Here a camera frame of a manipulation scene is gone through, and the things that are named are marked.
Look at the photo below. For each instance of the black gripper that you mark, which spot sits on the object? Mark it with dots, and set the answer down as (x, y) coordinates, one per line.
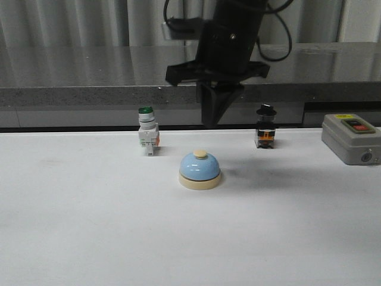
(223, 55)

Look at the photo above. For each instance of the grey stone counter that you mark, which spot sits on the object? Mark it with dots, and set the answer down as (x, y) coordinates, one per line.
(101, 88)

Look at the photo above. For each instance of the green pushbutton switch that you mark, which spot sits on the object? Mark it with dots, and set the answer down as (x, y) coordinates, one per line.
(149, 134)

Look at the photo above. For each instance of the blue cream desk bell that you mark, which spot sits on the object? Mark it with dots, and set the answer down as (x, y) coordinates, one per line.
(199, 170)

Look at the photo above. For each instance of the grey curtain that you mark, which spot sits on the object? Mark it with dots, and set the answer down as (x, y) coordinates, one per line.
(139, 23)

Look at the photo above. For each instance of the grey pushbutton station box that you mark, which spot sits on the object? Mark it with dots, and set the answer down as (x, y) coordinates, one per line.
(354, 140)

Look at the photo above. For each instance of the black selector switch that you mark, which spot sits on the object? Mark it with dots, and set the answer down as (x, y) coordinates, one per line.
(265, 131)

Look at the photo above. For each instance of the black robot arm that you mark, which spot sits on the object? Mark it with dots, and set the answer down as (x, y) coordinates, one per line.
(247, 14)

